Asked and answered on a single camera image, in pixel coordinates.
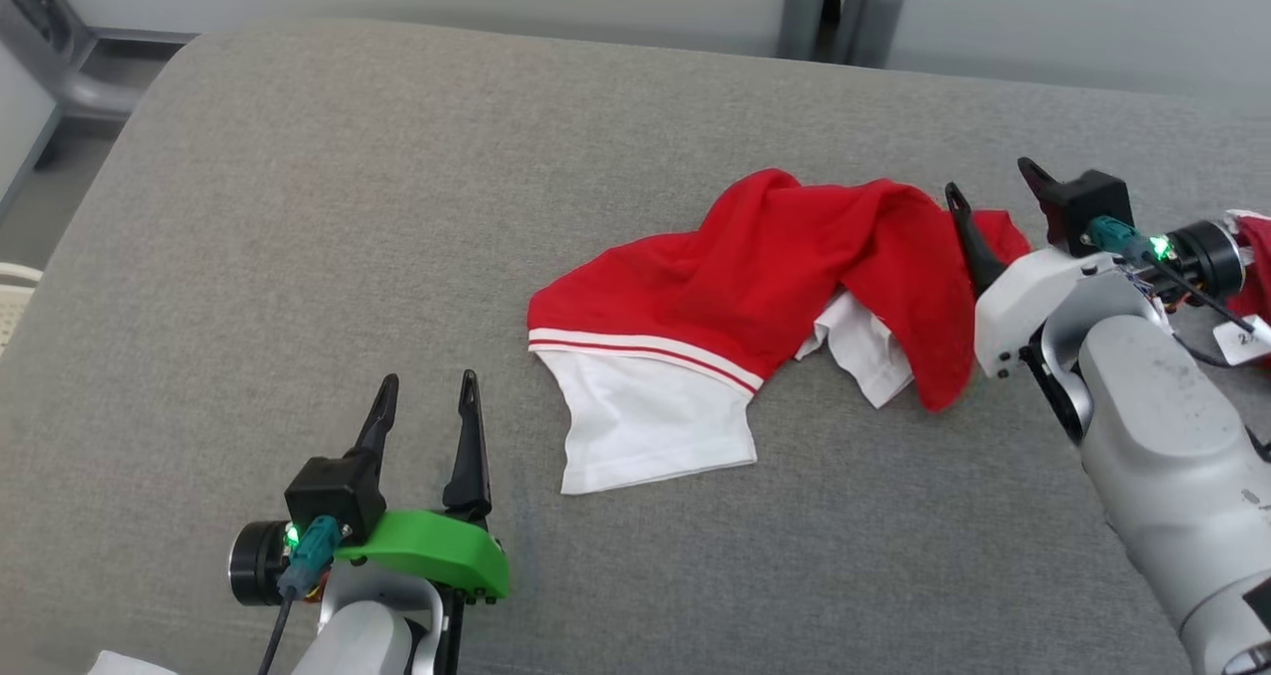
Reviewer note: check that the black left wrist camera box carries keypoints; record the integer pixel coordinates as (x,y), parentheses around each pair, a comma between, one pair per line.
(333,491)

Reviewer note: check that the red shorts white trim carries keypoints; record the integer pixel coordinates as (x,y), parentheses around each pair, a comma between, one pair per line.
(1259,258)

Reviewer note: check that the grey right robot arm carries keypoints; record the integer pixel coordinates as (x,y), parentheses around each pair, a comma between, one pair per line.
(1172,457)

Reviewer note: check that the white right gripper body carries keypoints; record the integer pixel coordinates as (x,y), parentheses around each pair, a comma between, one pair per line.
(1023,303)

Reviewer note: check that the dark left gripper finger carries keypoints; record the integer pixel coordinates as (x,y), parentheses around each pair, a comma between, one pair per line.
(469,457)
(379,422)

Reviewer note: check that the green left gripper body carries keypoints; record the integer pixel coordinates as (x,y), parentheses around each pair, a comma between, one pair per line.
(427,551)

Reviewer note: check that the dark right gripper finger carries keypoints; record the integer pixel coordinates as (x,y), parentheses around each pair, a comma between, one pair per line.
(1038,177)
(973,248)

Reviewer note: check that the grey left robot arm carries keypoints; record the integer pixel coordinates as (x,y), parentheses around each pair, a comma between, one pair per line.
(357,635)

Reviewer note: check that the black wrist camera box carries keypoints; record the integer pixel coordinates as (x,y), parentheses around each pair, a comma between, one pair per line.
(1087,199)
(333,491)

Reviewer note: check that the white plastic basket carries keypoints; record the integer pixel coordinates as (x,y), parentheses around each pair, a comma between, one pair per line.
(15,298)

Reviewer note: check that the grey metal frame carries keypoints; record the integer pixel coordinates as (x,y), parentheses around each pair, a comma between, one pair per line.
(89,94)

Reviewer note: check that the grey metal partition post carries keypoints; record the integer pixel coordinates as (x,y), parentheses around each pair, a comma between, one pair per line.
(799,20)

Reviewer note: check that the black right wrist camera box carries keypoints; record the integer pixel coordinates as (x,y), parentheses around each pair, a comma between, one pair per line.
(1087,199)

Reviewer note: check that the grey fabric sofa seat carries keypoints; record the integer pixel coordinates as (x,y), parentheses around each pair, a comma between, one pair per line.
(397,208)

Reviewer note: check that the red jersey number 23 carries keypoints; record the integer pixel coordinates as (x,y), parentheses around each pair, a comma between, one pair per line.
(755,258)

